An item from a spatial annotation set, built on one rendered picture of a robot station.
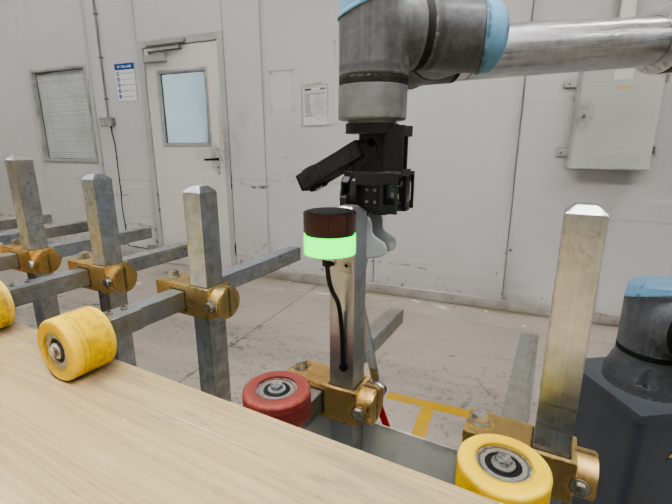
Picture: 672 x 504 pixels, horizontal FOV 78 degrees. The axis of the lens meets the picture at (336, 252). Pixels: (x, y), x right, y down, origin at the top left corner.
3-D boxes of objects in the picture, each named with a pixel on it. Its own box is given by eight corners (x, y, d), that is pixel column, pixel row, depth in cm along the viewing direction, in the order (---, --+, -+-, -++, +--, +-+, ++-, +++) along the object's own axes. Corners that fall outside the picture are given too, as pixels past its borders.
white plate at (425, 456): (299, 448, 68) (298, 395, 65) (461, 513, 56) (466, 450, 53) (297, 451, 67) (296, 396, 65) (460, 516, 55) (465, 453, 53)
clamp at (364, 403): (302, 386, 64) (301, 356, 63) (383, 411, 58) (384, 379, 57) (281, 405, 59) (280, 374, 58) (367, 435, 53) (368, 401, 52)
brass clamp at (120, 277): (98, 277, 85) (94, 253, 84) (141, 287, 79) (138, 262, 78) (67, 285, 80) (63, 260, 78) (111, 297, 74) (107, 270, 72)
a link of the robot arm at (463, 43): (472, 15, 62) (394, 8, 59) (524, -14, 51) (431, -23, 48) (467, 82, 64) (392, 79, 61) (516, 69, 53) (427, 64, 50)
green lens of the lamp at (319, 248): (320, 244, 52) (320, 226, 51) (364, 249, 49) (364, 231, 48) (293, 254, 47) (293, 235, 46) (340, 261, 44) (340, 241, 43)
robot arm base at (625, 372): (584, 364, 113) (590, 331, 111) (647, 360, 116) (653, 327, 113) (642, 406, 95) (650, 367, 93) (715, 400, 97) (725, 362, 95)
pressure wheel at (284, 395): (273, 436, 56) (269, 360, 54) (323, 456, 53) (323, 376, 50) (233, 476, 50) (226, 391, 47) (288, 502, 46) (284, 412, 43)
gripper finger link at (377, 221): (391, 279, 59) (392, 215, 56) (353, 273, 61) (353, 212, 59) (398, 273, 61) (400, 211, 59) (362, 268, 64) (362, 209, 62)
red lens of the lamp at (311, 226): (320, 224, 51) (320, 206, 50) (364, 228, 48) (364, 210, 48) (293, 233, 46) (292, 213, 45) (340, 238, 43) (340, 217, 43)
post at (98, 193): (131, 403, 87) (99, 173, 75) (142, 408, 85) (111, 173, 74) (116, 413, 84) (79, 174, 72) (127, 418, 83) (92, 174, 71)
